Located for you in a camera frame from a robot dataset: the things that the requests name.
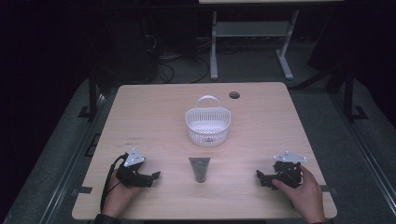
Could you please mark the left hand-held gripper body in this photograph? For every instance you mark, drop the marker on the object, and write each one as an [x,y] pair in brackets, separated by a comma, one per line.
[132,175]

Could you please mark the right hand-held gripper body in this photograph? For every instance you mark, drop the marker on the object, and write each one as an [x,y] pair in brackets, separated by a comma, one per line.
[288,172]

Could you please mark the grey squeeze tube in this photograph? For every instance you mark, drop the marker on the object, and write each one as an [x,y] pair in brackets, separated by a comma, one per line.
[199,169]

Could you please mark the white plastic basket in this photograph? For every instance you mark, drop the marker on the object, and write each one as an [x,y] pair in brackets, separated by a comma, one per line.
[208,127]

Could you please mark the person's left hand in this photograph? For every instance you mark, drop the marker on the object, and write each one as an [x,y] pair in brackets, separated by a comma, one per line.
[120,196]

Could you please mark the person's right hand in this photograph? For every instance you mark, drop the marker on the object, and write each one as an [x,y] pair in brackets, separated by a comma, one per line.
[303,196]

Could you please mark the black tape strip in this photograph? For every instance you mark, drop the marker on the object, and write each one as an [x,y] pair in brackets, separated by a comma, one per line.
[328,188]
[82,189]

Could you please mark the black metal stand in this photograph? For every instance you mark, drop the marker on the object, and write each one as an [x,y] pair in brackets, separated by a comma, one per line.
[92,96]
[350,93]

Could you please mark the aluminium floor rail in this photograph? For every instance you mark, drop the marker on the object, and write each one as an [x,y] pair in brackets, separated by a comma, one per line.
[362,146]
[73,158]

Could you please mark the grey metal desk frame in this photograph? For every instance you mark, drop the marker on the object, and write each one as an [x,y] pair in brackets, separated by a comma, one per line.
[249,29]

